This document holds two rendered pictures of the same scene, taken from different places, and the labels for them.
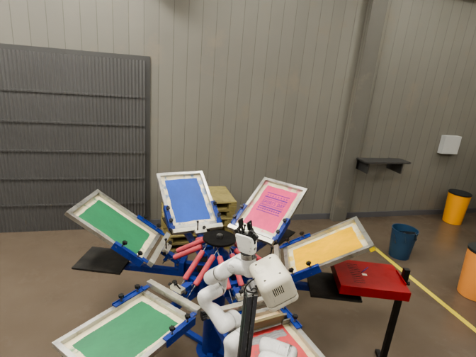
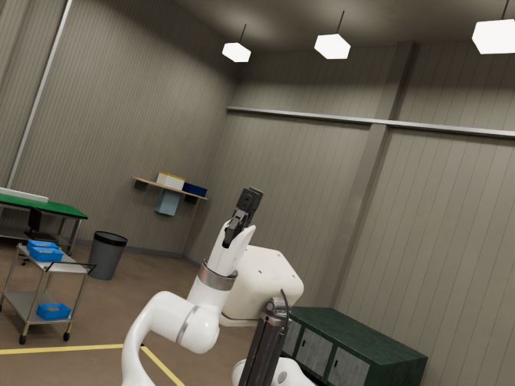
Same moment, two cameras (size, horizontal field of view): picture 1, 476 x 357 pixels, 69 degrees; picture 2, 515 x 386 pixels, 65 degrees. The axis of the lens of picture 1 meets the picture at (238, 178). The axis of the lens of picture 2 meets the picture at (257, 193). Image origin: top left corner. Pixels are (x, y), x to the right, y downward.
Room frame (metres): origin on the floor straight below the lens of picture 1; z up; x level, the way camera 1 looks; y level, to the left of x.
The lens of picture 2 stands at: (1.87, 0.64, 2.15)
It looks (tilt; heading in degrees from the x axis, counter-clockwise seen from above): 1 degrees up; 241
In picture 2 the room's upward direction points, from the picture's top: 18 degrees clockwise
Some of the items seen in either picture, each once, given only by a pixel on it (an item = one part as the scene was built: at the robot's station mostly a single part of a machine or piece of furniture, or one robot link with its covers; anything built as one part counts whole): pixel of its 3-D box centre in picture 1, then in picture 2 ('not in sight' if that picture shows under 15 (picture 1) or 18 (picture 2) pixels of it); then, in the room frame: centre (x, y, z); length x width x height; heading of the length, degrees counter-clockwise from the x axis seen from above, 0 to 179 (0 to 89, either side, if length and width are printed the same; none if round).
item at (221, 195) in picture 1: (196, 217); not in sight; (5.25, 0.64, 0.41); 1.15 x 0.80 x 0.82; 106
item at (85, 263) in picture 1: (149, 267); not in sight; (2.92, 0.79, 0.91); 1.34 x 0.41 x 0.08; 87
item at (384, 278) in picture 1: (367, 278); not in sight; (2.82, -1.29, 1.06); 0.61 x 0.46 x 0.12; 87
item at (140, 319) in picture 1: (144, 311); not in sight; (2.12, 0.61, 1.05); 1.08 x 0.61 x 0.23; 147
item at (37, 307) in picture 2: not in sight; (44, 288); (1.39, -4.25, 0.46); 0.98 x 0.57 x 0.93; 106
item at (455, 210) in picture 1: (455, 207); not in sight; (7.03, -4.75, 0.34); 0.45 x 0.43 x 0.69; 16
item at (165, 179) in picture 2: not in sight; (170, 181); (-0.95, -8.78, 1.91); 0.54 x 0.45 x 0.30; 16
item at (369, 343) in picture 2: not in sight; (344, 352); (-2.79, -3.72, 0.34); 1.79 x 1.58 x 0.68; 106
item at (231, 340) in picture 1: (234, 345); not in sight; (1.54, -0.06, 1.37); 0.13 x 0.10 x 0.16; 137
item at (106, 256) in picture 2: not in sight; (105, 255); (0.39, -6.67, 0.36); 0.58 x 0.57 x 0.72; 106
